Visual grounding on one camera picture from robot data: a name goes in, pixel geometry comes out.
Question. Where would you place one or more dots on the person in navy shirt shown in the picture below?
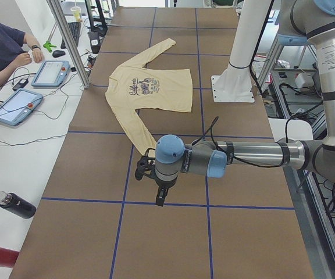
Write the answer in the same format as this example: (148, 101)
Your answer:
(17, 49)

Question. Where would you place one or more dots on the yellow long-sleeve printed shirt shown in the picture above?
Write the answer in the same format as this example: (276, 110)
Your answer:
(132, 86)

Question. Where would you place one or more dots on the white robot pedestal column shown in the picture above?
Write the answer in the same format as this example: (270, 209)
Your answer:
(234, 84)

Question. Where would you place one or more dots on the black computer mouse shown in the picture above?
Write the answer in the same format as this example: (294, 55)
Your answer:
(58, 53)

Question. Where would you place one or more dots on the blue teach pendant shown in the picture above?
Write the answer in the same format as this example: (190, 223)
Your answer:
(19, 106)
(51, 74)

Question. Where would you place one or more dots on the black keyboard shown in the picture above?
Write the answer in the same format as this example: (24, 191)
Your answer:
(74, 28)

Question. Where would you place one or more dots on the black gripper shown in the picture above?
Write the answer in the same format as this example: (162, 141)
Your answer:
(163, 183)

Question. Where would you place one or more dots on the green plastic clamp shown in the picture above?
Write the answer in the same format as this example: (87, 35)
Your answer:
(49, 46)

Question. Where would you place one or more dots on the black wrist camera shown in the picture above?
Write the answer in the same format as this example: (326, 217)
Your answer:
(146, 166)

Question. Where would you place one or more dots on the far blue teach pendant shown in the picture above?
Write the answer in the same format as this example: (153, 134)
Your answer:
(51, 74)

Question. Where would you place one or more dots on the near blue teach pendant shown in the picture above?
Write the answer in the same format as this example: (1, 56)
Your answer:
(19, 106)

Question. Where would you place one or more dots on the aluminium frame post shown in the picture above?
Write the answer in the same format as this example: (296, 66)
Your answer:
(71, 46)

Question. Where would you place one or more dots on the black water bottle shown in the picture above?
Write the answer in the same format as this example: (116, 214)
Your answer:
(16, 205)

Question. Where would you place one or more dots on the yellow drink cup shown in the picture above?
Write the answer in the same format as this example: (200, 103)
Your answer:
(76, 12)

